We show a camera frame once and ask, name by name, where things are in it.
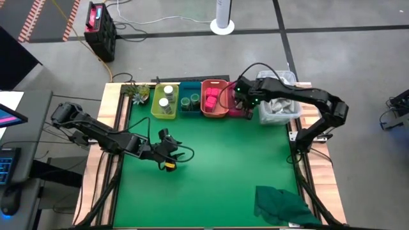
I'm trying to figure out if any yellow floor cable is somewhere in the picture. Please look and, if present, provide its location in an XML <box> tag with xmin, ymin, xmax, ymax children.
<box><xmin>50</xmin><ymin>0</ymin><xmax>114</xmax><ymax>83</ymax></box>

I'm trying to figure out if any clear plastic storage box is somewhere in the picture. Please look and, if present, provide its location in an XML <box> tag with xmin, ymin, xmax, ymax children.
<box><xmin>256</xmin><ymin>70</ymin><xmax>303</xmax><ymax>126</ymax></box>

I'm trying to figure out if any black table side rail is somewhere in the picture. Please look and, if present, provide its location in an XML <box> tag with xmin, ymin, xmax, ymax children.
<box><xmin>108</xmin><ymin>83</ymin><xmax>132</xmax><ymax>154</ymax></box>

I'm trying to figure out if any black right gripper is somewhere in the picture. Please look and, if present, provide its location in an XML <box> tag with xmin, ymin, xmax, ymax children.
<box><xmin>235</xmin><ymin>90</ymin><xmax>258</xmax><ymax>121</ymax></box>

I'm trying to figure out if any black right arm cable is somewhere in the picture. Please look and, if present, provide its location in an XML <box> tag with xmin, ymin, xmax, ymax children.
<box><xmin>237</xmin><ymin>61</ymin><xmax>290</xmax><ymax>85</ymax></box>

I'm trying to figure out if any grey cloth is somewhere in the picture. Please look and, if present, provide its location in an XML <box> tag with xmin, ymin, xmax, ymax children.
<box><xmin>264</xmin><ymin>98</ymin><xmax>297</xmax><ymax>115</ymax></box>

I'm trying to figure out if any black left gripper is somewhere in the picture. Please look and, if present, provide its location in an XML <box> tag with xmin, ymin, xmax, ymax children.
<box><xmin>149</xmin><ymin>128</ymin><xmax>187</xmax><ymax>173</ymax></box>

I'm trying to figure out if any white paper sheet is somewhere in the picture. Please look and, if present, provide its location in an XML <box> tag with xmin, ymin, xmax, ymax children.
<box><xmin>0</xmin><ymin>91</ymin><xmax>25</xmax><ymax>112</ymax></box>

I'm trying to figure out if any black partition panel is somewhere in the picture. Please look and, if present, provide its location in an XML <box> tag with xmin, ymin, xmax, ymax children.
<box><xmin>0</xmin><ymin>25</ymin><xmax>44</xmax><ymax>92</ymax></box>

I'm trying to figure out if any potted succulent plant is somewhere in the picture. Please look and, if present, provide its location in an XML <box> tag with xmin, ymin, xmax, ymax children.
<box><xmin>122</xmin><ymin>82</ymin><xmax>151</xmax><ymax>105</ymax></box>

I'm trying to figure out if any black floor cable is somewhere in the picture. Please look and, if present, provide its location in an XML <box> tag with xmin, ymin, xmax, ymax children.
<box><xmin>113</xmin><ymin>20</ymin><xmax>150</xmax><ymax>43</ymax></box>

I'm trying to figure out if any black frame strut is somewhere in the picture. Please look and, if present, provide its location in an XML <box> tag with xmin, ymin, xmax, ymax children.
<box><xmin>294</xmin><ymin>149</ymin><xmax>345</xmax><ymax>228</ymax></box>
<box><xmin>73</xmin><ymin>155</ymin><xmax>126</xmax><ymax>229</ymax></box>

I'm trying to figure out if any black crate with red top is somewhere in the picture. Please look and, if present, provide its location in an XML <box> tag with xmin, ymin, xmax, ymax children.
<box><xmin>83</xmin><ymin>1</ymin><xmax>118</xmax><ymax>63</ymax></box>

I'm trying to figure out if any backlit keyboard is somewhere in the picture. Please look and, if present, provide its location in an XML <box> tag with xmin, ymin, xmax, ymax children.
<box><xmin>0</xmin><ymin>146</ymin><xmax>22</xmax><ymax>187</ymax></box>

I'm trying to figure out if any black computer mouse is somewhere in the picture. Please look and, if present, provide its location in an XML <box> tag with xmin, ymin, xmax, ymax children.
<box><xmin>0</xmin><ymin>183</ymin><xmax>24</xmax><ymax>217</ymax></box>

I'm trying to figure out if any white-lid spice jar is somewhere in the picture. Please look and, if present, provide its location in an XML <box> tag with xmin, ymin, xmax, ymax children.
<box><xmin>158</xmin><ymin>97</ymin><xmax>174</xmax><ymax>116</ymax></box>
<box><xmin>162</xmin><ymin>84</ymin><xmax>176</xmax><ymax>103</ymax></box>

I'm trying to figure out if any dark green cloth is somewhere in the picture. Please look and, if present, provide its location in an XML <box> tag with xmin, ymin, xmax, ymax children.
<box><xmin>254</xmin><ymin>185</ymin><xmax>322</xmax><ymax>227</ymax></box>

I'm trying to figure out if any white floor cable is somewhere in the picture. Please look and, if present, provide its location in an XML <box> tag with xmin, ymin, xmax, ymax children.
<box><xmin>116</xmin><ymin>0</ymin><xmax>212</xmax><ymax>26</ymax></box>

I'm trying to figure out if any pink plastic bin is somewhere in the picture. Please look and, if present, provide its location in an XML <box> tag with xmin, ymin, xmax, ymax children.
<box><xmin>226</xmin><ymin>80</ymin><xmax>252</xmax><ymax>118</ymax></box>

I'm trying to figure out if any dark grey desk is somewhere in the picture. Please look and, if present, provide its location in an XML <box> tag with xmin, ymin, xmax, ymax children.
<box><xmin>0</xmin><ymin>90</ymin><xmax>54</xmax><ymax>230</ymax></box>

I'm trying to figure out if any white tower fan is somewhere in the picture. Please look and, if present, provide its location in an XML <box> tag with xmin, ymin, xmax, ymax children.
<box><xmin>210</xmin><ymin>0</ymin><xmax>236</xmax><ymax>36</ymax></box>

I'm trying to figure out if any black looped cable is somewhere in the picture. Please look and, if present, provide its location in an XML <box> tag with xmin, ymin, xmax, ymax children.
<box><xmin>111</xmin><ymin>72</ymin><xmax>135</xmax><ymax>84</ymax></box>

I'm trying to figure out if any teal blue plastic bin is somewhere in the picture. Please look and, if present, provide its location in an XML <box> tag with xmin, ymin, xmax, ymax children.
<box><xmin>176</xmin><ymin>80</ymin><xmax>202</xmax><ymax>116</ymax></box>

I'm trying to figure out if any orange plastic bin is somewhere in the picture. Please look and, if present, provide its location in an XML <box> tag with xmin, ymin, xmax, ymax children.
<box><xmin>199</xmin><ymin>79</ymin><xmax>229</xmax><ymax>118</ymax></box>

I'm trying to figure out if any yellow-green plastic bin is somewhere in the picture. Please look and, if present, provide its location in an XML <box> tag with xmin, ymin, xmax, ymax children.
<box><xmin>150</xmin><ymin>83</ymin><xmax>180</xmax><ymax>120</ymax></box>

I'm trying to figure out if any computer monitor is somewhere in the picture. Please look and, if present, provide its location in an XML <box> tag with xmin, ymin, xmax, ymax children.
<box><xmin>0</xmin><ymin>102</ymin><xmax>29</xmax><ymax>129</ymax></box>

